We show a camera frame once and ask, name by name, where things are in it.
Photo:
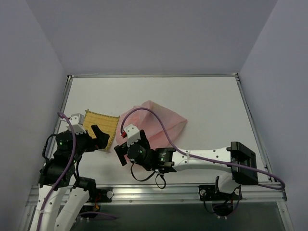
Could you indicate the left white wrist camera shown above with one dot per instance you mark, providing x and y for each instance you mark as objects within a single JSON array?
[{"x": 77, "y": 120}]

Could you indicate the pink plastic bag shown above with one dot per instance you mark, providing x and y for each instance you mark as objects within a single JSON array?
[{"x": 152, "y": 118}]

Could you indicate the aluminium front rail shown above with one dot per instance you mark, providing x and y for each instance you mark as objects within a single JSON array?
[{"x": 150, "y": 194}]

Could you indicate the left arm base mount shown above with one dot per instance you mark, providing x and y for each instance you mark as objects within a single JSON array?
[{"x": 102, "y": 195}]

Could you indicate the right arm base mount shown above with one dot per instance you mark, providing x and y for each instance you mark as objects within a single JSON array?
[{"x": 219, "y": 203}]

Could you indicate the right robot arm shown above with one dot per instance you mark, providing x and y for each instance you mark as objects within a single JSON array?
[{"x": 237, "y": 162}]

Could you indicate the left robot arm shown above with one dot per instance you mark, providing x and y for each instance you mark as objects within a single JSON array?
[{"x": 62, "y": 191}]

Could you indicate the yellow bamboo mat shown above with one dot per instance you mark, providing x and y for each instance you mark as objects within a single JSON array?
[{"x": 106, "y": 123}]

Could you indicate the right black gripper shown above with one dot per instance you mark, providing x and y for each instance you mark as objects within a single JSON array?
[{"x": 122, "y": 154}]

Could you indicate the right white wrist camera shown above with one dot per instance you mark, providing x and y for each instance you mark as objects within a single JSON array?
[{"x": 133, "y": 134}]

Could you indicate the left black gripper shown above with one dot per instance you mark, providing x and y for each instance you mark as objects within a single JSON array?
[{"x": 91, "y": 139}]

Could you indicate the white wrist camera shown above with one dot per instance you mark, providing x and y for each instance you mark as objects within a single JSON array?
[
  {"x": 77, "y": 120},
  {"x": 133, "y": 134}
]

